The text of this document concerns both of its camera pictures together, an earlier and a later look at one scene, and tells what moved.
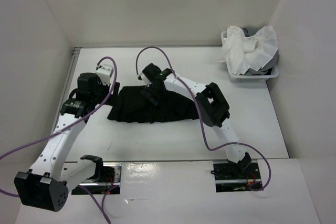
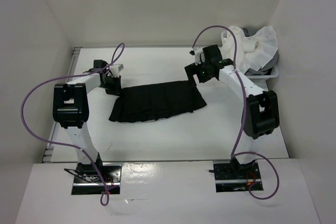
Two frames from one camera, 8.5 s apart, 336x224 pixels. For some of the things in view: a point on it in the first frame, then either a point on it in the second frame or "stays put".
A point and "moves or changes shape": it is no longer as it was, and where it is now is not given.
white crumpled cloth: [242, 54] stays put
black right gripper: [148, 92] to [192, 69]
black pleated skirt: [132, 105] moves or changes shape
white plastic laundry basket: [249, 78] stays put
